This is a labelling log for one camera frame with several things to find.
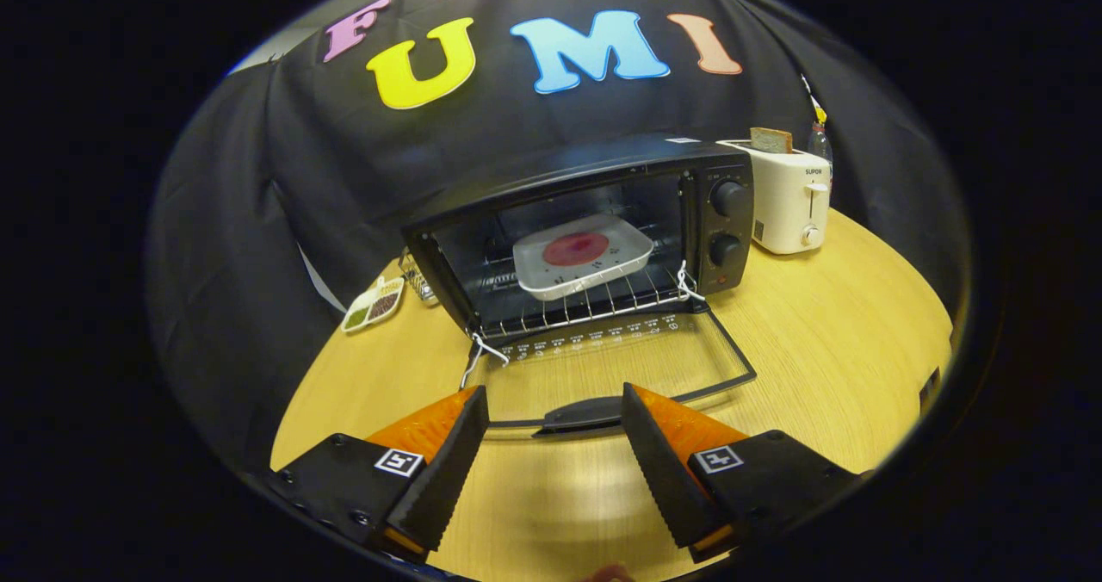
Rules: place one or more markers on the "white slot toaster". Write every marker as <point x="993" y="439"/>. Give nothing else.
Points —
<point x="779" y="203"/>

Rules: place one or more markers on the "white square food tray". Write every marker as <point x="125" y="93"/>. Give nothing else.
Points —
<point x="620" y="246"/>

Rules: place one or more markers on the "black chair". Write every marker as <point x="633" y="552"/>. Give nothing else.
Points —
<point x="929" y="390"/>

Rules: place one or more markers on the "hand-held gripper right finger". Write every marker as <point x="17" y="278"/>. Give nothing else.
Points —
<point x="659" y="479"/>

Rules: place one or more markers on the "brown bread slice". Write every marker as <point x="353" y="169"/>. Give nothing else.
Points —
<point x="771" y="141"/>

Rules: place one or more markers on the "round pink food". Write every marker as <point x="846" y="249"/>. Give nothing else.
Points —
<point x="575" y="249"/>

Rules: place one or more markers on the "black backdrop cloth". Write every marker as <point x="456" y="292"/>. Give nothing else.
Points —
<point x="258" y="220"/>

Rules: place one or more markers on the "divided snack dish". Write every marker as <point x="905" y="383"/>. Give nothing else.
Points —
<point x="372" y="305"/>

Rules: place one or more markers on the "clear water bottle red label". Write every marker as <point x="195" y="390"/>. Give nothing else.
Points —
<point x="820" y="145"/>

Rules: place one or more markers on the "black toaster oven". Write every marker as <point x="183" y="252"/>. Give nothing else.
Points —
<point x="727" y="225"/>

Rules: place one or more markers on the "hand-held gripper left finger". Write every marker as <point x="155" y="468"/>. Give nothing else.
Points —
<point x="448" y="474"/>

